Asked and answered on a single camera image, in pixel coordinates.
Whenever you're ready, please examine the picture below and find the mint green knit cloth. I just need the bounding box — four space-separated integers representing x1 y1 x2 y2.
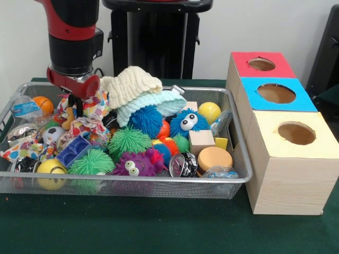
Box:
117 90 187 128

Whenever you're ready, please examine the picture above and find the tan plush animal toy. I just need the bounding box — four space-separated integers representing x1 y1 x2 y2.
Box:
61 108 79 131

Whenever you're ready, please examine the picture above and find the wooden cube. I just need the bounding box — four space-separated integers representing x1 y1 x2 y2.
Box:
189 130 216 156

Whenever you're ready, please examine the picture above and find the small green spiky ball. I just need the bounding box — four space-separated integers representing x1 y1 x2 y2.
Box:
108 126 153 159

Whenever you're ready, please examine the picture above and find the wooden box with three holes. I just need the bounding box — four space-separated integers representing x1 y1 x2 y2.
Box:
226 51 339 216

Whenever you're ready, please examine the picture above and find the clear crumpled plastic packet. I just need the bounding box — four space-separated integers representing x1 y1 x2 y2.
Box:
203 165 240 179

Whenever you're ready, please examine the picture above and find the purple plastic block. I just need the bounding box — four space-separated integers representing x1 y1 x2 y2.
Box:
56 135 92 169

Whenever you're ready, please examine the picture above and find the cream waffle cloth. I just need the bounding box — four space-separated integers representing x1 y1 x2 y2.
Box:
101 66 163 111

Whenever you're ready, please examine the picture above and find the clear plastic bottle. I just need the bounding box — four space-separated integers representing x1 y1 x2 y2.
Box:
11 95 42 125

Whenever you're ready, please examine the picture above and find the clear mesh bin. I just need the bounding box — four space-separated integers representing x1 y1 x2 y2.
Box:
0 82 254 199

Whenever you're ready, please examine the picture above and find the black chair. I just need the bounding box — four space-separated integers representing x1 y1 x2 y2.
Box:
307 5 339 98

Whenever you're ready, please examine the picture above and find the round wooden disc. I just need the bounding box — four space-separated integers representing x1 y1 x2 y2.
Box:
197 147 234 174

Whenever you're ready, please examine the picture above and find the small orange basketball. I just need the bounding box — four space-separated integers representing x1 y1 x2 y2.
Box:
32 96 55 115

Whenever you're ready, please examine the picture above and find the yellow block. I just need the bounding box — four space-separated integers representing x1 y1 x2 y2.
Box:
214 137 229 151

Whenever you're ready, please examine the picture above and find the blue fuzzy ball with eyes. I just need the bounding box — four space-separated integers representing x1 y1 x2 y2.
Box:
169 108 209 139

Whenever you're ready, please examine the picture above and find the purple spiky ball with eyes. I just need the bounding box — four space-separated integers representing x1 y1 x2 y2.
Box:
112 148 165 177

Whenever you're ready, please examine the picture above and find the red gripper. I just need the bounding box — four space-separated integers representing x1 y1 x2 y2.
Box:
47 66 101 113

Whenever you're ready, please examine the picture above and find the teal blue spiky ball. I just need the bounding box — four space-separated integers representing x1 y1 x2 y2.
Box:
130 105 164 139

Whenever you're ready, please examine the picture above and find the clear blue plastic packet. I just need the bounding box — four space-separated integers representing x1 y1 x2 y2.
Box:
210 111 234 137

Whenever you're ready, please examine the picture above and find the yellow smiley ball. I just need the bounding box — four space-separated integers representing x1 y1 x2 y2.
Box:
36 159 68 191

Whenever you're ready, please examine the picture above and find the large polka dot cloth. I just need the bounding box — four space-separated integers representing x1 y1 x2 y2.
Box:
69 91 111 140

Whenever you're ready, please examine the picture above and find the small black white soccer ball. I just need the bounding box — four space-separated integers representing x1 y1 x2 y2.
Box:
42 126 65 144

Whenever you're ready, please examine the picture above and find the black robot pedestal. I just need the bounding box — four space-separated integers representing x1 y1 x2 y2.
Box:
98 0 213 80

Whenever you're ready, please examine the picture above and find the large green spiky ball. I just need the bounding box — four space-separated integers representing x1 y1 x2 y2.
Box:
69 149 115 176

